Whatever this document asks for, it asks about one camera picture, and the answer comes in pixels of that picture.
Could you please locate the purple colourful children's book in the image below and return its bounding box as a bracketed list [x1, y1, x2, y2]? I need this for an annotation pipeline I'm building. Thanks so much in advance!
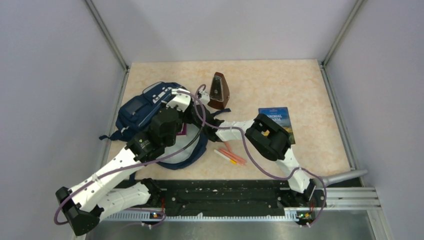
[176, 123, 187, 136]

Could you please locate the navy blue student backpack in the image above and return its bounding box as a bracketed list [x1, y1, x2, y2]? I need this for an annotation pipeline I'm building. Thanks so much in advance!
[98, 81, 231, 183]

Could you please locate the blue green landscape book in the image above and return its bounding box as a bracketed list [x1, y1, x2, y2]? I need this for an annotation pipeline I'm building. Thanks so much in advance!
[258, 107, 296, 145]

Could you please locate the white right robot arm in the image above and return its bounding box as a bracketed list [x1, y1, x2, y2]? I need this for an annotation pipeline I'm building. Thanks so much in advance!
[183, 104, 316, 206]

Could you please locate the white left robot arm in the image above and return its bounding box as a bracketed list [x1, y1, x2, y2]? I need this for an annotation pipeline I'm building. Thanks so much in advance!
[53, 107, 185, 237]

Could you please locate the brown wooden metronome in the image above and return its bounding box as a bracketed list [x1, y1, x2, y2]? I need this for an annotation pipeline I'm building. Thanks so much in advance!
[208, 72, 230, 110]

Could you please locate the pink pen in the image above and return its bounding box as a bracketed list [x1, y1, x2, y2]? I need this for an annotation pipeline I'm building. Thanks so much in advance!
[224, 142, 232, 153]
[219, 148, 247, 164]
[218, 148, 246, 166]

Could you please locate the white yellow-tipped pen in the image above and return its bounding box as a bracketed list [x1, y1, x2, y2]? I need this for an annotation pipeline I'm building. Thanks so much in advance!
[213, 149, 237, 165]

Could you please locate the grey metal tube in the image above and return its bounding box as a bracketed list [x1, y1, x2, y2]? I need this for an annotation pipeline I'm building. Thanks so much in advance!
[312, 169, 368, 188]

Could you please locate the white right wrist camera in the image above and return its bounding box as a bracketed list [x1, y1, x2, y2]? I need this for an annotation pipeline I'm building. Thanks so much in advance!
[197, 90, 211, 105]

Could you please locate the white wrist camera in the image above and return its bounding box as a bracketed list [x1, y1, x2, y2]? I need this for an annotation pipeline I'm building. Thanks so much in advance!
[197, 90, 211, 105]
[165, 88, 191, 113]

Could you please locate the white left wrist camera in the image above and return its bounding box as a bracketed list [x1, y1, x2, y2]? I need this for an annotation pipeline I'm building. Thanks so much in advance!
[165, 88, 191, 113]

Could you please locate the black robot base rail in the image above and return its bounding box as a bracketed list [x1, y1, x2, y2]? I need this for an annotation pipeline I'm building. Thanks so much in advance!
[135, 180, 326, 219]

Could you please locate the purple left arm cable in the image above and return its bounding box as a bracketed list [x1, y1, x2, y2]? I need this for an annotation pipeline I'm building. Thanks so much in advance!
[53, 89, 208, 229]

